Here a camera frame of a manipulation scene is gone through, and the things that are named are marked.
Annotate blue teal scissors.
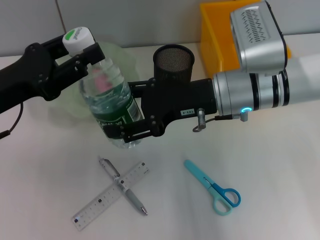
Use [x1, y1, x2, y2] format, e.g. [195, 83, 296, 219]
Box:
[183, 159, 242, 217]

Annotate grey silver pen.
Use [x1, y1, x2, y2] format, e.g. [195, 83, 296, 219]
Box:
[98, 156, 149, 216]

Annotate pale green wavy fruit bowl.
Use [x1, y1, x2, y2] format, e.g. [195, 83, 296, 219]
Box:
[48, 41, 140, 120]

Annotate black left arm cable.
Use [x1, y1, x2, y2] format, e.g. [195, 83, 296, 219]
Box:
[0, 102, 25, 140]

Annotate clear green-label water bottle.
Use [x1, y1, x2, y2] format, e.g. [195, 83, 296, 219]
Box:
[61, 26, 146, 150]

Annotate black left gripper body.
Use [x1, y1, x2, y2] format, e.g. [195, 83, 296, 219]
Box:
[0, 42, 61, 115]

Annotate right gripper silver connector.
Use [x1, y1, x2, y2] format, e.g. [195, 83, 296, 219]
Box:
[192, 107, 207, 133]

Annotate pink toy peach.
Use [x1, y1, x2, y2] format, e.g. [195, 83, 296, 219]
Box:
[93, 72, 113, 91]

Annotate yellow plastic bin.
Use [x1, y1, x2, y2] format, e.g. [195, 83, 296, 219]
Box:
[199, 0, 292, 76]

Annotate black mesh pen holder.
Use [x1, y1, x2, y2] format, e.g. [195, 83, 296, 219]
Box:
[152, 44, 196, 83]

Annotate clear plastic ruler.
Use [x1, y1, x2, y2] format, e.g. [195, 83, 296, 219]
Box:
[71, 161, 153, 232]

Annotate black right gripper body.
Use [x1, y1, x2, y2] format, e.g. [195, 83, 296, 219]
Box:
[138, 77, 218, 138]

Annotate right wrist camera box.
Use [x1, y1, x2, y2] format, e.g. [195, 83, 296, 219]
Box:
[229, 0, 288, 77]

